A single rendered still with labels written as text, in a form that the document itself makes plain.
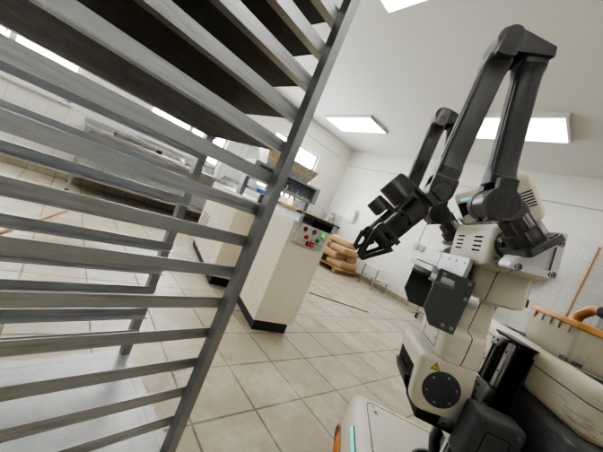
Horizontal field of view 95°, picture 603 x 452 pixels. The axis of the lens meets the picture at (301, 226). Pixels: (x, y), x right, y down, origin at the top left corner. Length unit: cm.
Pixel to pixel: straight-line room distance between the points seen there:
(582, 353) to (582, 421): 21
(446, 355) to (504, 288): 26
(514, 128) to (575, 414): 67
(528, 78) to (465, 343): 69
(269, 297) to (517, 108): 168
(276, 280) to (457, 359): 131
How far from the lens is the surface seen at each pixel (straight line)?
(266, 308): 205
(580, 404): 97
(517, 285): 101
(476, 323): 100
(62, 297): 67
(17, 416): 113
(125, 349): 133
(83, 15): 59
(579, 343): 110
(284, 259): 194
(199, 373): 88
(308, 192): 279
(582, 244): 563
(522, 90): 89
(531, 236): 81
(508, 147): 84
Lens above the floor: 91
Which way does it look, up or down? 3 degrees down
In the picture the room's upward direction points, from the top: 23 degrees clockwise
